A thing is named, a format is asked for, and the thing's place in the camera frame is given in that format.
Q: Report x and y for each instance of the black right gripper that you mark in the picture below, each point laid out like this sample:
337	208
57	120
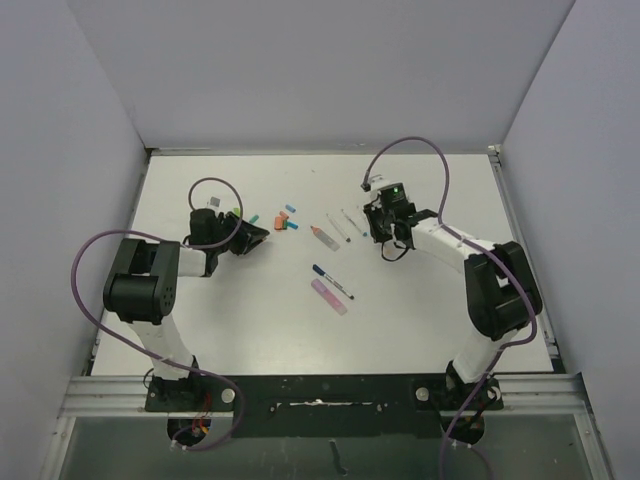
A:
372	211

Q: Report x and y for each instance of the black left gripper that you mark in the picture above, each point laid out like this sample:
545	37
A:
247	236

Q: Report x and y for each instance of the sky blue marker pen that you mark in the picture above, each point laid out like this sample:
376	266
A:
362	232

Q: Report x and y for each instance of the green marker pen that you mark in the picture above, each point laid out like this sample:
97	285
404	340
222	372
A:
338	228

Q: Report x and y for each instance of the orange cap highlighter pen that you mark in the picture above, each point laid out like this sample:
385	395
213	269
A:
326	239

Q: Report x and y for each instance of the navy blue marker pen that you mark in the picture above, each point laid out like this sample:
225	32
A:
317	269

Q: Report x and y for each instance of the pink highlighter pen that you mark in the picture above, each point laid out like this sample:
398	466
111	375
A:
329	297

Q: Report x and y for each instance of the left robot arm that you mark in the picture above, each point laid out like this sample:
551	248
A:
141	286

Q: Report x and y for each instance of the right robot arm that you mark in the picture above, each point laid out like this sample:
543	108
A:
501	293

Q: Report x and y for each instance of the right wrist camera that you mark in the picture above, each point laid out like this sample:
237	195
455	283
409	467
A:
374	183

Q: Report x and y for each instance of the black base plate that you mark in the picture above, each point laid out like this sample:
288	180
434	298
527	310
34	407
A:
323	406

